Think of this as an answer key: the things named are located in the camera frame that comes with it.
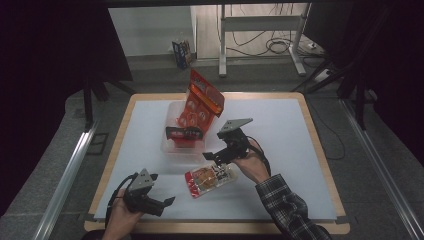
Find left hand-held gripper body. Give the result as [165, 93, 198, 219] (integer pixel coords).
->
[123, 167, 165, 217]

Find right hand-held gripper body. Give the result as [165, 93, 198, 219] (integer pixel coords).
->
[213, 117, 254, 165]

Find clear snack packet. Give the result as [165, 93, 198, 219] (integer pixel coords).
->
[184, 162, 239, 199]

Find black and red food packet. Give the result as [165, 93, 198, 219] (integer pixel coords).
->
[165, 125, 205, 148]

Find orange clear food packet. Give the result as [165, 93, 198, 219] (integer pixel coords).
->
[176, 92, 216, 134]

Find red seasoning packet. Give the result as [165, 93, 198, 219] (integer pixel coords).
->
[187, 68, 226, 118]

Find clear plastic container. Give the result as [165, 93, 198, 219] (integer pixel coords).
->
[160, 99, 218, 156]

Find person's right hand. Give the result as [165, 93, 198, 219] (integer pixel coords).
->
[232, 138, 272, 185]

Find person's left hand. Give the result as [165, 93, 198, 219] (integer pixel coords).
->
[103, 188, 145, 236]

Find wooden table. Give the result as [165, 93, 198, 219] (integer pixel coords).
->
[83, 92, 351, 235]

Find white table sheet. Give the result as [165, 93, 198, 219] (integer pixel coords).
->
[94, 98, 338, 222]

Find black floor plate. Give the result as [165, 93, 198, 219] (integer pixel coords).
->
[86, 132, 110, 156]

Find blue box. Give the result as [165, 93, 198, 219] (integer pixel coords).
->
[171, 39, 194, 71]

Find white power strip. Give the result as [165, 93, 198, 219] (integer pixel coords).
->
[313, 67, 332, 83]

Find black tripod stand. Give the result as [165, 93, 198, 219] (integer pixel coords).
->
[290, 56, 379, 132]

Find dark curtain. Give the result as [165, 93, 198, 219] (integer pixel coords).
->
[0, 0, 134, 218]
[304, 0, 424, 168]

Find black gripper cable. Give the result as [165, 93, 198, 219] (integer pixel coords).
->
[104, 172, 139, 229]
[245, 135, 272, 177]

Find metal floor rail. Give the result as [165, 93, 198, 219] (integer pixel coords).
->
[339, 99, 424, 240]
[32, 119, 100, 240]

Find thin black floor cable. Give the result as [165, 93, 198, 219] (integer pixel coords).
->
[307, 99, 346, 161]

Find black floor cables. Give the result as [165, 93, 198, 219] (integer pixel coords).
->
[228, 3, 319, 58]

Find white desk frame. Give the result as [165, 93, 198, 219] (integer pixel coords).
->
[218, 3, 312, 78]

